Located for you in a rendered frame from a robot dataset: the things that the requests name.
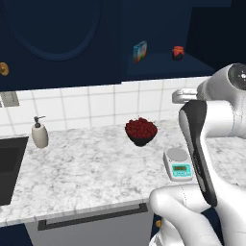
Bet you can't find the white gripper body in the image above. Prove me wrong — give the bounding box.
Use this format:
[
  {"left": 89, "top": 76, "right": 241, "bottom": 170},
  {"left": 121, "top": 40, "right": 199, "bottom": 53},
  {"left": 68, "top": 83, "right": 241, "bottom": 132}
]
[{"left": 171, "top": 88, "right": 200, "bottom": 105}]

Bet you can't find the gold round cabinet knob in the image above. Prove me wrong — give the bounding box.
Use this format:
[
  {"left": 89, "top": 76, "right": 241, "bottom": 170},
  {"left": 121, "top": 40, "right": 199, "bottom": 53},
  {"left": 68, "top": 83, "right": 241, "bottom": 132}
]
[{"left": 0, "top": 61, "right": 10, "bottom": 77}]

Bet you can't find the beige soap dispenser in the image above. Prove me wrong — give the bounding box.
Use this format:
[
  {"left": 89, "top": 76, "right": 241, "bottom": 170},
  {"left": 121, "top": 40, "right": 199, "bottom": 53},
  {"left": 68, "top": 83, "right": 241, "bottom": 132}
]
[{"left": 31, "top": 115, "right": 50, "bottom": 149}]

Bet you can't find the black dishwasher handle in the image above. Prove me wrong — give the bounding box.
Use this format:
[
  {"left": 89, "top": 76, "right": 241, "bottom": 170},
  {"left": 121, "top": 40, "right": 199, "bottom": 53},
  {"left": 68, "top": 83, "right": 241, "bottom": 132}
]
[{"left": 37, "top": 202, "right": 149, "bottom": 232}]

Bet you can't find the navy cabinet door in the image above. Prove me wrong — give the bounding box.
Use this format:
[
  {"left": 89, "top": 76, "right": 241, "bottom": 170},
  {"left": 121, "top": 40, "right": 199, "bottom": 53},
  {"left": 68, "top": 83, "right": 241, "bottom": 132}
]
[{"left": 0, "top": 0, "right": 123, "bottom": 92}]

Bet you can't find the white digital scale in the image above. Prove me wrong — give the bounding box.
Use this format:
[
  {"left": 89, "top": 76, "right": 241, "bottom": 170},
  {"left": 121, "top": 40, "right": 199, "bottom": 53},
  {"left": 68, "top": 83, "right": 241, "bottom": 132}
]
[{"left": 162, "top": 147, "right": 194, "bottom": 183}]

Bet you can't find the navy base cabinet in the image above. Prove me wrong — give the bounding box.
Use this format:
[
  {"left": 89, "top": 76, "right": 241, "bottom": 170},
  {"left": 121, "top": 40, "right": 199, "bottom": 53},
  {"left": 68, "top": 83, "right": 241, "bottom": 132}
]
[{"left": 0, "top": 222, "right": 34, "bottom": 246}]

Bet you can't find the grey wall outlet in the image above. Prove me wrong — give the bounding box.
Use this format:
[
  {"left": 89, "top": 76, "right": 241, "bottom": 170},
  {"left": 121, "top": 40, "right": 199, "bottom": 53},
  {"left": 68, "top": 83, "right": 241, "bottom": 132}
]
[{"left": 0, "top": 91, "right": 20, "bottom": 109}]

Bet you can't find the open navy wall cabinet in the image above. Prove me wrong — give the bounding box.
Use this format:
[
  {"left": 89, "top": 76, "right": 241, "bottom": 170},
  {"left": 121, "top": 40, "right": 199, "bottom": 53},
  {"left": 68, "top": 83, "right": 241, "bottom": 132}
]
[{"left": 121, "top": 0, "right": 246, "bottom": 83}]

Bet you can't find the grey dishwasher front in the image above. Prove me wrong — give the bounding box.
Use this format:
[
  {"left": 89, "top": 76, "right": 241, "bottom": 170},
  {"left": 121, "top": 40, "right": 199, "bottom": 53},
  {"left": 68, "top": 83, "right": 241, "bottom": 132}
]
[{"left": 24, "top": 201, "right": 156, "bottom": 246}]

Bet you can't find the bowl of red berries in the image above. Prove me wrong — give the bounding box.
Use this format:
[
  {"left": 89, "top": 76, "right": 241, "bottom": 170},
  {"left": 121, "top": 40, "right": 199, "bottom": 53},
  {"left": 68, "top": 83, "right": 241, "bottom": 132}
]
[{"left": 124, "top": 116, "right": 159, "bottom": 148}]

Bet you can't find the colourful box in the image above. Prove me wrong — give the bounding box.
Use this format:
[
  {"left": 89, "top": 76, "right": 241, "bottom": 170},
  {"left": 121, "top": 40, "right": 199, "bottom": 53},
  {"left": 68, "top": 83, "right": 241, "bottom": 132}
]
[{"left": 133, "top": 40, "right": 148, "bottom": 64}]

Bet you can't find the jam jar with red lid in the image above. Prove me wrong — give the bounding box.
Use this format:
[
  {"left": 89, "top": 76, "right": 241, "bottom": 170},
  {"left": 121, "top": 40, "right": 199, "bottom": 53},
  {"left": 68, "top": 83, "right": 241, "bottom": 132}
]
[{"left": 171, "top": 45, "right": 186, "bottom": 62}]

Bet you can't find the black sink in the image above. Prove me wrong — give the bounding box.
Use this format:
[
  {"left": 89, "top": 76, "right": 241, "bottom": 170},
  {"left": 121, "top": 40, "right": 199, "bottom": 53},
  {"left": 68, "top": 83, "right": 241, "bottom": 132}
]
[{"left": 0, "top": 135, "right": 30, "bottom": 207}]

